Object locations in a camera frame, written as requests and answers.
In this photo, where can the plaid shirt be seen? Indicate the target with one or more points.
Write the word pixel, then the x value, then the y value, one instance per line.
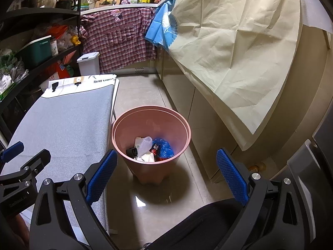
pixel 117 39

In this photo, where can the yellow toy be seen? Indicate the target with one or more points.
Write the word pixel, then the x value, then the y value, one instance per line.
pixel 75 40

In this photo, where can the cream cloth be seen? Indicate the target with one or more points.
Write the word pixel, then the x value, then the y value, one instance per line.
pixel 234 44

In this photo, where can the black shelf rack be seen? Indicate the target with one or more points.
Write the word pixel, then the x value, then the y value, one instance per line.
pixel 39 11

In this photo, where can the clear bubble wrap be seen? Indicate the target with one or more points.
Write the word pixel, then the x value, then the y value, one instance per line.
pixel 146 144

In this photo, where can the translucent plastic sheet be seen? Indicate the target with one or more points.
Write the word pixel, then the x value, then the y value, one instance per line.
pixel 314 5

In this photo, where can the red snack wrapper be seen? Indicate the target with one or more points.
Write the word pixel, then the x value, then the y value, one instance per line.
pixel 155 150

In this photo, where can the blue printed cloth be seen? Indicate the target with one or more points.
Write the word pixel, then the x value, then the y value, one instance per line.
pixel 161 28

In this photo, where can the black pot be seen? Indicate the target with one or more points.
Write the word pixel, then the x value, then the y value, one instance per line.
pixel 65 4

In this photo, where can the green bowl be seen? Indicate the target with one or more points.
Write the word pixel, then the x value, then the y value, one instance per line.
pixel 84 5

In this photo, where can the blue plastic bag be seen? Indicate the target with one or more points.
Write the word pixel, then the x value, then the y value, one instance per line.
pixel 165 148

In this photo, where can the red package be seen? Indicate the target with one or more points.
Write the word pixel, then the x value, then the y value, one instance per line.
pixel 62 69

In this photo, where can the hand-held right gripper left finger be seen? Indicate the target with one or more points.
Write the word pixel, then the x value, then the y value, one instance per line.
pixel 102 174

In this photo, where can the white pedal bin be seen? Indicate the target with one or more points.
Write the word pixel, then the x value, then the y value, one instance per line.
pixel 89 65

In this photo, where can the beige kitchen cabinet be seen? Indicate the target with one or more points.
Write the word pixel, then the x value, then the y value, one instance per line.
pixel 197 104

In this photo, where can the green storage box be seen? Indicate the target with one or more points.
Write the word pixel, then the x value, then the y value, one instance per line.
pixel 36 52

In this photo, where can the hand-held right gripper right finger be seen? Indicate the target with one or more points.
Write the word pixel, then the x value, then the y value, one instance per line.
pixel 231 177

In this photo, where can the pink plastic trash bin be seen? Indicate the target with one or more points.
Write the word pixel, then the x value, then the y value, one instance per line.
pixel 124 135

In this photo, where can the black wrapper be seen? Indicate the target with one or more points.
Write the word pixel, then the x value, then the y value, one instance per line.
pixel 132 151

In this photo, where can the white labelled jar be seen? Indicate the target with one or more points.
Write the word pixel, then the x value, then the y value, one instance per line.
pixel 54 49

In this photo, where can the clear bag of garlic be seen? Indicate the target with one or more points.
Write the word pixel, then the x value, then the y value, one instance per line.
pixel 67 40

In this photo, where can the green food packets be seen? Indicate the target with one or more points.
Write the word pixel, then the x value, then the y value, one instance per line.
pixel 7 78

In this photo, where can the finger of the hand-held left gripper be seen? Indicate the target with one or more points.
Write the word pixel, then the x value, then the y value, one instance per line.
pixel 11 150
pixel 33 162

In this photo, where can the metal vent grille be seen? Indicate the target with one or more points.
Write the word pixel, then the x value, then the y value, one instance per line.
pixel 139 70

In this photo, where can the person's left forearm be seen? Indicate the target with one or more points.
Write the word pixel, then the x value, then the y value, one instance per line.
pixel 20 226

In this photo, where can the orange plastic bag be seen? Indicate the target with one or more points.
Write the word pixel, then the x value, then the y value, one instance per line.
pixel 58 31

